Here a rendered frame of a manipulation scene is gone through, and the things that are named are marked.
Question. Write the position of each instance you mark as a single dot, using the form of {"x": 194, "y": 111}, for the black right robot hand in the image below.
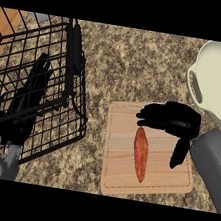
{"x": 177, "y": 119}

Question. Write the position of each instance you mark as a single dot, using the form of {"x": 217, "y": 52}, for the pale wooden cutting board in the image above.
{"x": 123, "y": 172}

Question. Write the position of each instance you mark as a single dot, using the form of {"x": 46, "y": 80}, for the orange sweet potato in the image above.
{"x": 140, "y": 153}

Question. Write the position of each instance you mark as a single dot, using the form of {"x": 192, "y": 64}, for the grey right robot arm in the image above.
{"x": 213, "y": 166}

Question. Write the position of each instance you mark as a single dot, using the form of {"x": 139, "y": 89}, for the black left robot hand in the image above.
{"x": 26, "y": 102}

